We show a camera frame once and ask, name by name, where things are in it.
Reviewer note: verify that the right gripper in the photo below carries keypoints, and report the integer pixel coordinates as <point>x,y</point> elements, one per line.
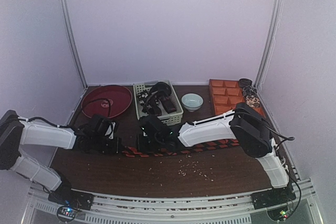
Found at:
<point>143,145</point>

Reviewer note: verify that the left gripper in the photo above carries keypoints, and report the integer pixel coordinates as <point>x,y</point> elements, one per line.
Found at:
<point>115,150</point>

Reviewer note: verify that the red navy striped tie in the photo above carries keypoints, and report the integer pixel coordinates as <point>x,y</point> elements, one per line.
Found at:
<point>203,147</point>

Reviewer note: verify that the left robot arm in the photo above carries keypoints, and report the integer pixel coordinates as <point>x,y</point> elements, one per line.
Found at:
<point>17,132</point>

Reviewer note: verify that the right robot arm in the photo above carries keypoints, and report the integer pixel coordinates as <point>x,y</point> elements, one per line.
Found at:
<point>243,124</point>

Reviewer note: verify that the dark ties in basket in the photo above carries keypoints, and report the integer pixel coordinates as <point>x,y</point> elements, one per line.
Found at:
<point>158,94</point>

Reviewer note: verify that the beige plastic basket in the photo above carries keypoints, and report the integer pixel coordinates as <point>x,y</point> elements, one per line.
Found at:
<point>169,119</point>

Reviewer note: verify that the red round tray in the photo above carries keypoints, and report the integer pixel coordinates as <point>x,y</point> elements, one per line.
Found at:
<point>109,101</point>

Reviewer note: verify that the pale blue ceramic bowl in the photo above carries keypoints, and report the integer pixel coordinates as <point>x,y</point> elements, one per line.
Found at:
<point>192,102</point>

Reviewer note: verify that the orange compartment organizer box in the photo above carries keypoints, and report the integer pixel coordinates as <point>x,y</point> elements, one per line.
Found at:
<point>226,94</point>

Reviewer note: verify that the rolled patterned tie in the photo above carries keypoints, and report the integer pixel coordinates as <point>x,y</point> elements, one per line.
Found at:
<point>249,91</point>
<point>253,101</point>

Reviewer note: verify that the rolled dark tie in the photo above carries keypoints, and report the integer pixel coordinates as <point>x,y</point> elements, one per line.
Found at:
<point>244,82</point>

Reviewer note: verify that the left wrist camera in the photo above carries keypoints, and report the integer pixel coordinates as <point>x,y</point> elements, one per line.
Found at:
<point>110,130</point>

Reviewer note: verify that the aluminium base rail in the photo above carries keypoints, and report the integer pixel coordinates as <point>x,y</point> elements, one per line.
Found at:
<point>234,208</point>

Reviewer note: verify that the left aluminium frame post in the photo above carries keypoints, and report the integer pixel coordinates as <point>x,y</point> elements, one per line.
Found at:
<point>72,42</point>

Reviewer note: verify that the aluminium frame post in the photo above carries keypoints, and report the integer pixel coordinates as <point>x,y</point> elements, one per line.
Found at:
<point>269,44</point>
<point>72,42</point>

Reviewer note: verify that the right aluminium frame post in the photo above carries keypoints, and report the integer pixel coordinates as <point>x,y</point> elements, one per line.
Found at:
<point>269,44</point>

